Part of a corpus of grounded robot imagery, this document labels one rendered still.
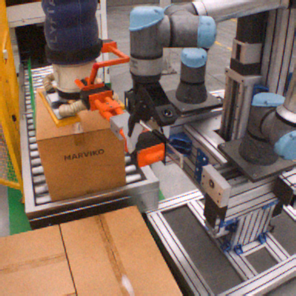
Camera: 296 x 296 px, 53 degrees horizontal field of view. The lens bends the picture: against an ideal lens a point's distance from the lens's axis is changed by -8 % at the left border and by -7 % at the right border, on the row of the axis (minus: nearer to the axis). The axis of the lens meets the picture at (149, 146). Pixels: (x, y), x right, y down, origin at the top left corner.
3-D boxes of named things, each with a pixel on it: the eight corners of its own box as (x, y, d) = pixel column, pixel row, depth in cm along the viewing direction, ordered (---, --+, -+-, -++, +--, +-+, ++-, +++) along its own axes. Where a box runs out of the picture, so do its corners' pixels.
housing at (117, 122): (109, 129, 96) (108, 116, 93) (129, 124, 99) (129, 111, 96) (119, 141, 91) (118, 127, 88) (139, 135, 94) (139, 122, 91)
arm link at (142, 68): (169, 57, 70) (136, 62, 66) (168, 75, 72) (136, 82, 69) (152, 48, 75) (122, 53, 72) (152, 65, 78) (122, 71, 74)
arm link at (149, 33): (171, 11, 62) (130, 11, 61) (169, 59, 68) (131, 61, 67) (163, 5, 68) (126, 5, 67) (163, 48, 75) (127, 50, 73)
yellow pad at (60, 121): (38, 95, 140) (36, 85, 137) (58, 89, 144) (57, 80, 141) (56, 128, 116) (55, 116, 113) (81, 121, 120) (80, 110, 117)
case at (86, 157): (46, 142, 204) (36, 88, 181) (105, 132, 214) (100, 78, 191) (52, 205, 157) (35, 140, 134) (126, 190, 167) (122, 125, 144)
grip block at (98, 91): (81, 102, 111) (79, 87, 108) (105, 96, 115) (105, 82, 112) (89, 112, 105) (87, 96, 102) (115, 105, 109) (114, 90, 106)
